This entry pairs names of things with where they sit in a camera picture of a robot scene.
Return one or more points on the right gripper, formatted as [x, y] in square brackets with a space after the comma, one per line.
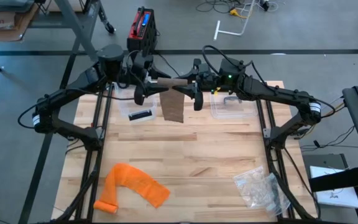
[198, 104]

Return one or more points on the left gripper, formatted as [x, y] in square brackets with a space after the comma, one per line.
[139, 98]

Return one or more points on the brown elastic bandage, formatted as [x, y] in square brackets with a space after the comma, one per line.
[172, 105]

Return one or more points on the clear plastic box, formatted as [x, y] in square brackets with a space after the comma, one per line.
[126, 107]

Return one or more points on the orange elastic bandage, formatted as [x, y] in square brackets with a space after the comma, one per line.
[135, 183]

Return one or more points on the clear plastic zip bag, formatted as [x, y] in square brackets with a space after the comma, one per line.
[280, 199]
[250, 186]

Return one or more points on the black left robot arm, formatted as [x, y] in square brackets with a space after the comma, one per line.
[73, 88]

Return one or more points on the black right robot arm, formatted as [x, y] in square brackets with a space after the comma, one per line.
[278, 93]

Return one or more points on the black rectangular bar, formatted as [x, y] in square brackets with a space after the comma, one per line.
[140, 115]

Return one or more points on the red black battery box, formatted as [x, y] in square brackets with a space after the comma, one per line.
[141, 34]

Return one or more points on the clear plastic lid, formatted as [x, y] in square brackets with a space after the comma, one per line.
[235, 112]

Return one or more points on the white T-shaped pipe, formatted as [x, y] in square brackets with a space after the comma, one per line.
[228, 32]

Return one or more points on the yellow plug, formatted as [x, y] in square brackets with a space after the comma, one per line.
[234, 12]

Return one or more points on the grey floor plate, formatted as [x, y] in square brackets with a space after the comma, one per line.
[322, 160]

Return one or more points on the grey folded cover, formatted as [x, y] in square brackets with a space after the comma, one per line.
[5, 4]

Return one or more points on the white paper sheet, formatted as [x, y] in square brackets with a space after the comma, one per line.
[334, 199]

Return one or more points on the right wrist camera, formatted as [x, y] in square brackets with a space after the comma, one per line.
[210, 81]

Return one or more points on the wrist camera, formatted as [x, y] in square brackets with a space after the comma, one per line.
[210, 81]
[134, 71]

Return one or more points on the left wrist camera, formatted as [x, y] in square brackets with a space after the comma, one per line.
[134, 71]

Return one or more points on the grey table frame with castors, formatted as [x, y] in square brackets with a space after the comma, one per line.
[73, 25]

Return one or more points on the black aluminium table frame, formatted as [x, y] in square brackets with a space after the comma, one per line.
[90, 189]
[272, 161]

